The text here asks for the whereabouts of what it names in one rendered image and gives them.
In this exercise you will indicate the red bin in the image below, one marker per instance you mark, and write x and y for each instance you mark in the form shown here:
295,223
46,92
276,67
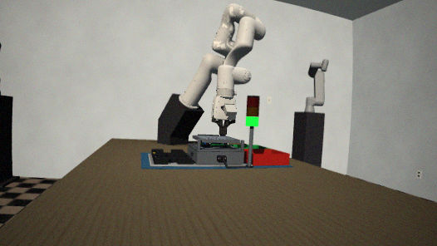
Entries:
267,157

